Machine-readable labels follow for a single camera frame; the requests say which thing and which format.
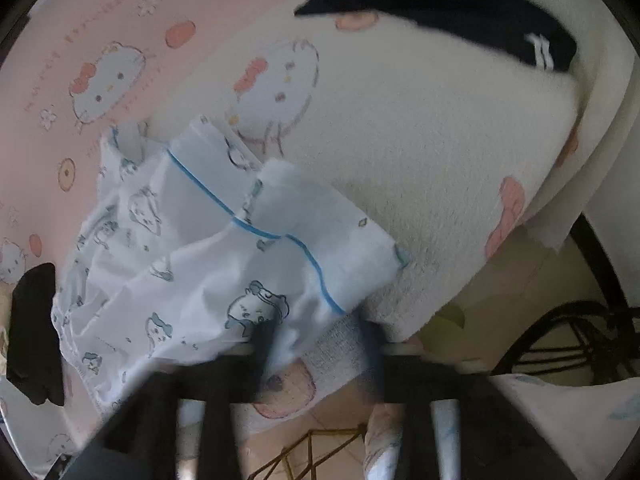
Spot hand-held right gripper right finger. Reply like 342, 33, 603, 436
357, 320, 566, 480

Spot black metal frame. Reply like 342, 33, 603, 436
492, 215, 640, 386

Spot white cartoon print shorts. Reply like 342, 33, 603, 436
52, 115, 411, 411

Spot person's white printed pajamas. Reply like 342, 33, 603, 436
492, 375, 640, 466

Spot black garment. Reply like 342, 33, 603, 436
6, 262, 66, 407

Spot pink cream cartoon print blanket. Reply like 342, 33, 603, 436
0, 0, 601, 480

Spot dark navy striped pants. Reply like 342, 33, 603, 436
294, 0, 578, 72

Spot gold wire rack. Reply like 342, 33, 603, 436
247, 422, 368, 480

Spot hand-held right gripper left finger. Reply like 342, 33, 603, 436
65, 322, 276, 480

